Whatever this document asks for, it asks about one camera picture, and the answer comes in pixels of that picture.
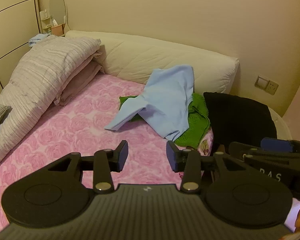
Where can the wall socket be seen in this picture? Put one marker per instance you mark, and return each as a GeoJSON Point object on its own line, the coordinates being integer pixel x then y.
{"type": "Point", "coordinates": [272, 87]}

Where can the wall light switch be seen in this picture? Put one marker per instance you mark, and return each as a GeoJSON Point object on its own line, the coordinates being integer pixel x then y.
{"type": "Point", "coordinates": [260, 82]}

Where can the grey striped duvet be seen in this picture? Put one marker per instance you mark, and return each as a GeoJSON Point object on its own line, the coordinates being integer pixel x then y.
{"type": "Point", "coordinates": [40, 75]}

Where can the green knit garment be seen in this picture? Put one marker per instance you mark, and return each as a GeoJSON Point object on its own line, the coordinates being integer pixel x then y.
{"type": "Point", "coordinates": [197, 130]}

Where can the pink floral bed sheet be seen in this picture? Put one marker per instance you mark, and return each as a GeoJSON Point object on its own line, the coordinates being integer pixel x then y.
{"type": "Point", "coordinates": [77, 130]}

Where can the small blue cloth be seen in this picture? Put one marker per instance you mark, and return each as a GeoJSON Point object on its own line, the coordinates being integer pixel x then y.
{"type": "Point", "coordinates": [37, 40]}

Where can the white ornament stand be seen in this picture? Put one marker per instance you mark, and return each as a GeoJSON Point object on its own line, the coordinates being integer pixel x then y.
{"type": "Point", "coordinates": [47, 21]}

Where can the black garment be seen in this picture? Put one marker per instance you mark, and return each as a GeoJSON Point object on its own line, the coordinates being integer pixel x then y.
{"type": "Point", "coordinates": [240, 120]}

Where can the cream wardrobe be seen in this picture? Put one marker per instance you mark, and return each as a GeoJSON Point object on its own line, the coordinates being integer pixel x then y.
{"type": "Point", "coordinates": [10, 17]}

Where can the oval mirror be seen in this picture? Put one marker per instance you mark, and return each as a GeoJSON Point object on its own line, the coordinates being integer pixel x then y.
{"type": "Point", "coordinates": [57, 5]}

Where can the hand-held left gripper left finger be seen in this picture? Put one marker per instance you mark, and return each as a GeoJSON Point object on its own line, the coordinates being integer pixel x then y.
{"type": "Point", "coordinates": [123, 155]}

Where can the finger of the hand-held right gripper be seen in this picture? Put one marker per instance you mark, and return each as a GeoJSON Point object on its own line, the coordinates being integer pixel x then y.
{"type": "Point", "coordinates": [240, 148]}
{"type": "Point", "coordinates": [277, 143]}

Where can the tissue box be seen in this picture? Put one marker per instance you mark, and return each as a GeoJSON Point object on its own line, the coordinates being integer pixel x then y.
{"type": "Point", "coordinates": [58, 29]}

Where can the pink folded blanket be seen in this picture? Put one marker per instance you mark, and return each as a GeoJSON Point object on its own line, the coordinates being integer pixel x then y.
{"type": "Point", "coordinates": [77, 85]}

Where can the light blue sweatshirt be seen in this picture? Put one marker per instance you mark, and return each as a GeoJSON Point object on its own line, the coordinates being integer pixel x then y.
{"type": "Point", "coordinates": [165, 97]}

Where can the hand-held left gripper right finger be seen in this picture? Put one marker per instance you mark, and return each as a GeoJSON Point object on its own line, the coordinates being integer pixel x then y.
{"type": "Point", "coordinates": [170, 155]}

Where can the cream padded headboard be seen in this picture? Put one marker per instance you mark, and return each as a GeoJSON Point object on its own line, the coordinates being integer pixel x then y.
{"type": "Point", "coordinates": [140, 55]}

